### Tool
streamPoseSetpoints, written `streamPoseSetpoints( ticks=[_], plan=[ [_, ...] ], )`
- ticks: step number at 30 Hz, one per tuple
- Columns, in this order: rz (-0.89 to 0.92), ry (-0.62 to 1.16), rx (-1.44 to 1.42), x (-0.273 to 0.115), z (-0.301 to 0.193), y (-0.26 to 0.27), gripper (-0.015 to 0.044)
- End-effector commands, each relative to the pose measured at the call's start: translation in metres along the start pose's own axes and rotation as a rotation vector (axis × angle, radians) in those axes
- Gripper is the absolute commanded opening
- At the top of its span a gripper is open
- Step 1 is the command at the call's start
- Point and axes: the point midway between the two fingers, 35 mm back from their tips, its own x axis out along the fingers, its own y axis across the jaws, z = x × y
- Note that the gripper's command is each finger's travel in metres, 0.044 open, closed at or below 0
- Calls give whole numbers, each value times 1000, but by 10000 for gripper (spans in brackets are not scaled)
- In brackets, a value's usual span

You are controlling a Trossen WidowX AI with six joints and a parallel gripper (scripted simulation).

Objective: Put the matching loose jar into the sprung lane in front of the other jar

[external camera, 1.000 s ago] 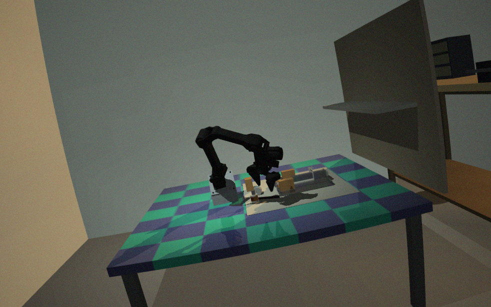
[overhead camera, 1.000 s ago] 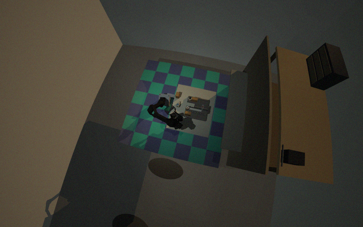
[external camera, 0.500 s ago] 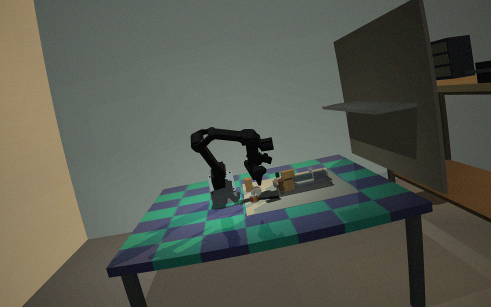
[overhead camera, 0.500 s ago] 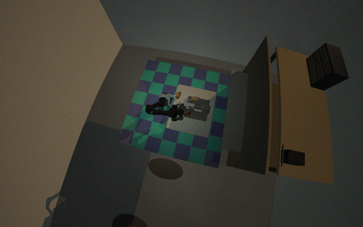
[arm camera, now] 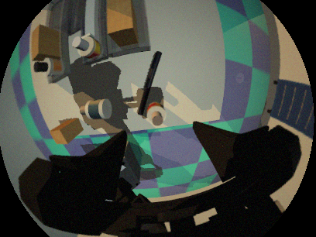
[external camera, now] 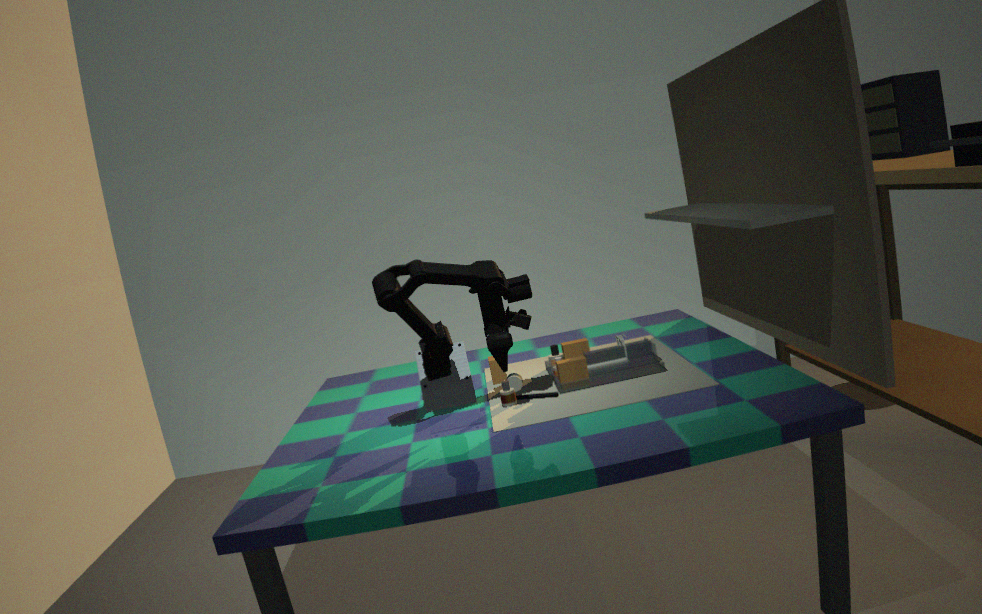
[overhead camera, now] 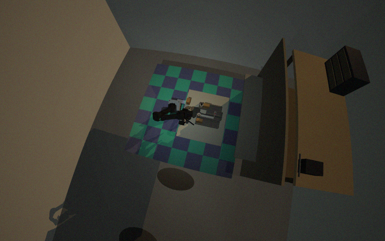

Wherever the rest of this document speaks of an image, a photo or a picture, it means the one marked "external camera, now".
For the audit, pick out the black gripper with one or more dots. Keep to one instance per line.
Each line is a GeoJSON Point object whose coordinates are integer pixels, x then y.
{"type": "Point", "coordinates": [498, 341]}

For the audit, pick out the black slender rod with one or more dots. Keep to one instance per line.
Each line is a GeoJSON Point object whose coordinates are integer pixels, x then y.
{"type": "Point", "coordinates": [536, 396]}

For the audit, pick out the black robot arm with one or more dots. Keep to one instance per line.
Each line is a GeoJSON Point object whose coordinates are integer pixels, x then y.
{"type": "Point", "coordinates": [483, 278]}

